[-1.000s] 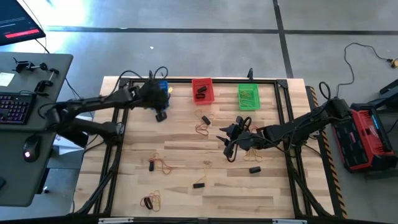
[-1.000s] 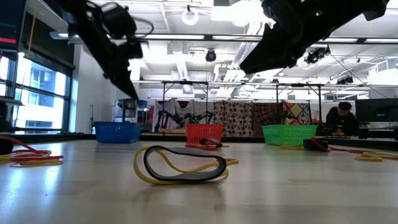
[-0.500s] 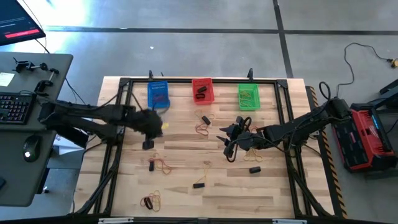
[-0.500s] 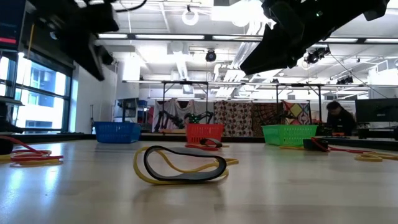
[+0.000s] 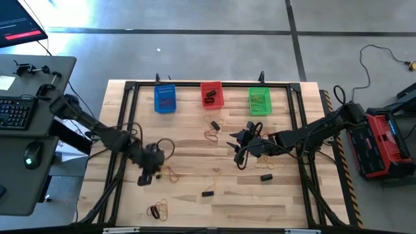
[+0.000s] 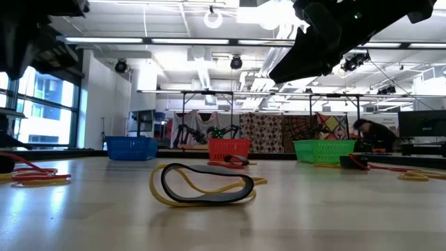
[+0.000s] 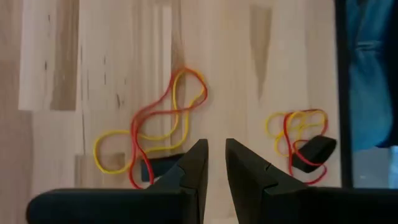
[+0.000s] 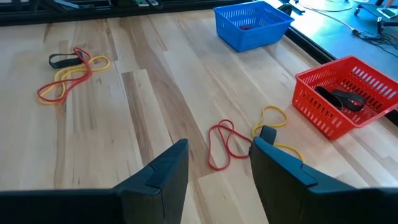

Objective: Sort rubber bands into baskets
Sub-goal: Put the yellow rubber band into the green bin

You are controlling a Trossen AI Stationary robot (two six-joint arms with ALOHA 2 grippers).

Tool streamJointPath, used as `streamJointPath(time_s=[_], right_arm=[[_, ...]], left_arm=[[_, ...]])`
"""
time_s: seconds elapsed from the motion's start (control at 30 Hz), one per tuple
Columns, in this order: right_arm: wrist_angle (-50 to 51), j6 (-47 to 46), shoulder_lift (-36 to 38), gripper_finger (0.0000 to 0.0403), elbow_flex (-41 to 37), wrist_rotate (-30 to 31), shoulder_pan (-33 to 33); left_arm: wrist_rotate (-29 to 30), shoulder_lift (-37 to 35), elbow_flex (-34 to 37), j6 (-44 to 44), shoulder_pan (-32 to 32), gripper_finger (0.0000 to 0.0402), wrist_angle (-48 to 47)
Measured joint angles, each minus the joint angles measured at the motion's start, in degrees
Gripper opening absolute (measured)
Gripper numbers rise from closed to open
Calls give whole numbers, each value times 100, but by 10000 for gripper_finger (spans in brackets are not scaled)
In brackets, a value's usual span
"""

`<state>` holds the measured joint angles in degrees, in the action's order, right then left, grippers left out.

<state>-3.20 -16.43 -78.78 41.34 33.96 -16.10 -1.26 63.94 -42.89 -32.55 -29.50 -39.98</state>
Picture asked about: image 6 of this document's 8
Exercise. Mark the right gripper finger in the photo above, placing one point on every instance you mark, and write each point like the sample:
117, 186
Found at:
303, 62

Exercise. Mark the red rubber band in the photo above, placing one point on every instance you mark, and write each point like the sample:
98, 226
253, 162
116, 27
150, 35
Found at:
390, 168
223, 165
52, 176

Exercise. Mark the black background robot arm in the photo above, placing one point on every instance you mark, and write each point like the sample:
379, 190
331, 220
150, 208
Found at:
223, 131
184, 134

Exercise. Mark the black rubber band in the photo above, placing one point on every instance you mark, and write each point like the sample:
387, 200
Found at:
244, 162
348, 162

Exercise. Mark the long ceiling light tube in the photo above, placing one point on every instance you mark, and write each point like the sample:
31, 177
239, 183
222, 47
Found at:
380, 45
104, 40
428, 45
190, 41
265, 42

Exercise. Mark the black ceiling spotlight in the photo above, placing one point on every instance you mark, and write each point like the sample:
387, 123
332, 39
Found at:
236, 62
386, 90
355, 62
121, 66

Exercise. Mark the large window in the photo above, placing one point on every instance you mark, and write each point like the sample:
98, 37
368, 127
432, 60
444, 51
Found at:
48, 104

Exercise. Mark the colourful patchwork quilt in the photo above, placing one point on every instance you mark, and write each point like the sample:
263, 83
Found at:
332, 125

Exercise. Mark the dark orange patterned cloth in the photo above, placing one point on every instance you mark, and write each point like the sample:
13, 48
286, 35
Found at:
299, 132

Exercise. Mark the brown dotted backdrop cloth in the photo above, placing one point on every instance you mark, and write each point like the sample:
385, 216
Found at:
261, 132

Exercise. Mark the green plastic basket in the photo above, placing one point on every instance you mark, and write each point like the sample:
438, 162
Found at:
322, 151

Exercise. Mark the person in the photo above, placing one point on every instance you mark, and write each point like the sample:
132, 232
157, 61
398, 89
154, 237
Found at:
376, 136

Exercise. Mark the red plastic basket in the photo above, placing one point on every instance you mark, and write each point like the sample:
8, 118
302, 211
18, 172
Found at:
228, 148

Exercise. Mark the black computer monitor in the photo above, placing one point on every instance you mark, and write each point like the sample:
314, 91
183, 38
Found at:
421, 123

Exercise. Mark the white backdrop cloth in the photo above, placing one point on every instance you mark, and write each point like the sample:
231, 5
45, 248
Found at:
195, 120

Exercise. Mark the black screen on stand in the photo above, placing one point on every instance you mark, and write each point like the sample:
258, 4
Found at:
143, 120

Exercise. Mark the blue plastic basket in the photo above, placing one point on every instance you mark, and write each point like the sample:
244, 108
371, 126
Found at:
130, 148

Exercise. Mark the black metal rig frame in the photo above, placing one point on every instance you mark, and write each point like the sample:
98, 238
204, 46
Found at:
334, 95
209, 92

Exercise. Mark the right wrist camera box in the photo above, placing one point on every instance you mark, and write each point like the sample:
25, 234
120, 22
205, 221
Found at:
322, 21

